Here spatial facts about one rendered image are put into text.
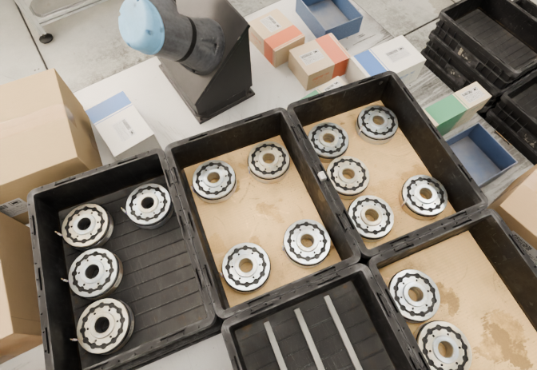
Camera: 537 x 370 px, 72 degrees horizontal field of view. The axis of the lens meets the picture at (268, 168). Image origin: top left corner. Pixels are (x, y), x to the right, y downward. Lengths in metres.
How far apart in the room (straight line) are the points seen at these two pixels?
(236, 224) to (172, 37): 0.46
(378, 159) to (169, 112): 0.65
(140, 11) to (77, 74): 1.57
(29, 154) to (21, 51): 1.78
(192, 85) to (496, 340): 0.94
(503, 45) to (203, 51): 1.33
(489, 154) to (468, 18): 0.88
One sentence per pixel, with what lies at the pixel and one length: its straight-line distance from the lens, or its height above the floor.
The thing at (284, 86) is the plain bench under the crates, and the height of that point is 0.70.
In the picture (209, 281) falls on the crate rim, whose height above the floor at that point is 0.92.
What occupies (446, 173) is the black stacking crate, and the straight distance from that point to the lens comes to 0.95.
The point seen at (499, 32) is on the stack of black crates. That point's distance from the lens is 1.97.
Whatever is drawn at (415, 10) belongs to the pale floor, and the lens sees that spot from 2.73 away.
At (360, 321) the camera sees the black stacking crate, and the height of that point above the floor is 0.83.
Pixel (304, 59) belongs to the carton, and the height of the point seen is 0.78.
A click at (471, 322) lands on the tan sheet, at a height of 0.83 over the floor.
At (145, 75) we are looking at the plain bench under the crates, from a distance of 1.33.
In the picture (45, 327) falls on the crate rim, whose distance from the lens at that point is 0.83.
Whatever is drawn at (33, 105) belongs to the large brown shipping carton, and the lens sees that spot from 1.11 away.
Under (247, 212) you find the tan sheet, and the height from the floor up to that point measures 0.83.
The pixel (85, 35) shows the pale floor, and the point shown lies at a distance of 2.68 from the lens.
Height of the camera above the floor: 1.65
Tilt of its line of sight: 63 degrees down
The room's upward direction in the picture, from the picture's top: 1 degrees counter-clockwise
